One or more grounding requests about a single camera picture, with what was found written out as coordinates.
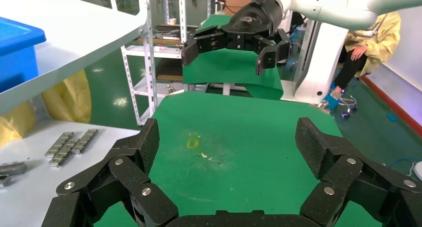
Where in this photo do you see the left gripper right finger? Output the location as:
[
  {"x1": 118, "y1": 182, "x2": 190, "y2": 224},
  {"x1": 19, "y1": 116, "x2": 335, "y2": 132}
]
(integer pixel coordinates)
[{"x1": 294, "y1": 116, "x2": 422, "y2": 227}]

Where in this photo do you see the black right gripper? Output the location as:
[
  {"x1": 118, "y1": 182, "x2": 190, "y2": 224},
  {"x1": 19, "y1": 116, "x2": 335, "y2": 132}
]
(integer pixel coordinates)
[{"x1": 181, "y1": 0, "x2": 292, "y2": 77}]

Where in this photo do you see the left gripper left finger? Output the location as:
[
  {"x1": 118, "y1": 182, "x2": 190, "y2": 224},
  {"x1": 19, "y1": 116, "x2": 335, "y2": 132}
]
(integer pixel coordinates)
[{"x1": 41, "y1": 117, "x2": 179, "y2": 227}]

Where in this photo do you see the green covered table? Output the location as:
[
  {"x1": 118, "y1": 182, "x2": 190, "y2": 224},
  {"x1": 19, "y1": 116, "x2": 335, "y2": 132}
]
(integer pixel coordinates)
[{"x1": 182, "y1": 13, "x2": 285, "y2": 101}]

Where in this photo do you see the brown cardboard box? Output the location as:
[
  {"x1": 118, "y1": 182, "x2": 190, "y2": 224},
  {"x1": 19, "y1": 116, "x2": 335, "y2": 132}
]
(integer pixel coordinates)
[{"x1": 224, "y1": 0, "x2": 253, "y2": 16}]

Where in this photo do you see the chrome stool with casters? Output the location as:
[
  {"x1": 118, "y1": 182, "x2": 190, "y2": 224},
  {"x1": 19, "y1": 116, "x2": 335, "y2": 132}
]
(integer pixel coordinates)
[{"x1": 318, "y1": 93, "x2": 358, "y2": 120}]

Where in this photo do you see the brown wooden board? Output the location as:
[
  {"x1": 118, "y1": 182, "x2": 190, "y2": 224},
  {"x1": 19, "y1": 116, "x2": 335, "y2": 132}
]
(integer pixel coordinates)
[{"x1": 155, "y1": 59, "x2": 184, "y2": 83}]

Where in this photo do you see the white robot column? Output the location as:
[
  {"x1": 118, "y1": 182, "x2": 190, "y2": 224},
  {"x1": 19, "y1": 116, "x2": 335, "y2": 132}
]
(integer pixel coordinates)
[{"x1": 292, "y1": 19, "x2": 350, "y2": 105}]

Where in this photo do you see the silver binder clip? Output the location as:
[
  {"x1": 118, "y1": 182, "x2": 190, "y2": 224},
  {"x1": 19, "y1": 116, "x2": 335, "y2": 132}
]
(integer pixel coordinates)
[{"x1": 165, "y1": 84, "x2": 185, "y2": 96}]

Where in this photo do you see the white rack shelf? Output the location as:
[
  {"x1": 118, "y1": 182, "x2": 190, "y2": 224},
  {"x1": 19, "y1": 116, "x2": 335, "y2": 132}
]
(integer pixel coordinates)
[{"x1": 120, "y1": 44, "x2": 185, "y2": 59}]

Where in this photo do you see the yellow plastic bag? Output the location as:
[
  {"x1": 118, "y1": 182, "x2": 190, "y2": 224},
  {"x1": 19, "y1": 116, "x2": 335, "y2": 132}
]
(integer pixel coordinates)
[{"x1": 0, "y1": 69, "x2": 92, "y2": 149}]

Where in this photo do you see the person in yellow coat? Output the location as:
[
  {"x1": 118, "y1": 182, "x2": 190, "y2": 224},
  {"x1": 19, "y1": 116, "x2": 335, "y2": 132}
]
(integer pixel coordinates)
[{"x1": 333, "y1": 11, "x2": 402, "y2": 98}]

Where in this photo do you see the white shelf board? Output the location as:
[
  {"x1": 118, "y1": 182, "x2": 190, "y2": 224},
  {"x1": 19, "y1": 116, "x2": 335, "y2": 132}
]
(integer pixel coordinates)
[{"x1": 0, "y1": 0, "x2": 148, "y2": 115}]

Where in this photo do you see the blue plastic bin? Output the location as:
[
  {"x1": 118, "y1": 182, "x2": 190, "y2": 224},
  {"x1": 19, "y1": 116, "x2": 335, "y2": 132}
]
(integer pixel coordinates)
[{"x1": 0, "y1": 16, "x2": 47, "y2": 94}]

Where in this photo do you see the blue cable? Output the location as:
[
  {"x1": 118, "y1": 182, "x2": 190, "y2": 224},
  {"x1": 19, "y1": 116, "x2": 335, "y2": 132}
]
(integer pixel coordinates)
[{"x1": 389, "y1": 157, "x2": 420, "y2": 168}]

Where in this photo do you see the white perforated shelf post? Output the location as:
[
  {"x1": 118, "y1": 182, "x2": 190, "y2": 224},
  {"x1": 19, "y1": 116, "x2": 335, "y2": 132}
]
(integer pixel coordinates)
[
  {"x1": 137, "y1": 0, "x2": 158, "y2": 119},
  {"x1": 178, "y1": 0, "x2": 189, "y2": 46},
  {"x1": 120, "y1": 46, "x2": 143, "y2": 126}
]

